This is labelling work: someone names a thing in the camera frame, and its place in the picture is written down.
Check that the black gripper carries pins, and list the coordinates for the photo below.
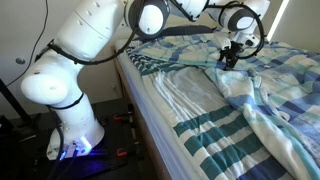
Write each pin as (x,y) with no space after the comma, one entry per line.
(231,55)

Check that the blue white checkered blanket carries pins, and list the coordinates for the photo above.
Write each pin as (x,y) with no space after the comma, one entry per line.
(276,90)

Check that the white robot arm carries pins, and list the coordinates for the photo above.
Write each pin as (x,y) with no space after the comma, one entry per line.
(52,80)

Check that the striped bed sheet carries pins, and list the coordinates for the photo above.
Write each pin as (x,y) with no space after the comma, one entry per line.
(215,137)

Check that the black tripod stand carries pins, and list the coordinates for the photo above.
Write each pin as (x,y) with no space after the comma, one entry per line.
(28,121)

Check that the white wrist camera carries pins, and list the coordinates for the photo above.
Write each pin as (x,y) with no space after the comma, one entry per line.
(222,40)

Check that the red handled clamp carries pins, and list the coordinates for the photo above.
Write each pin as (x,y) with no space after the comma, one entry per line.
(127,116)
(127,150)

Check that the wooden bed frame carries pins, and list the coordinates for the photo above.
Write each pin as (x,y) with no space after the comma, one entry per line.
(125,71)

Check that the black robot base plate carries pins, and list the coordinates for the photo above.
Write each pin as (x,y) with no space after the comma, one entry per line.
(101,163)

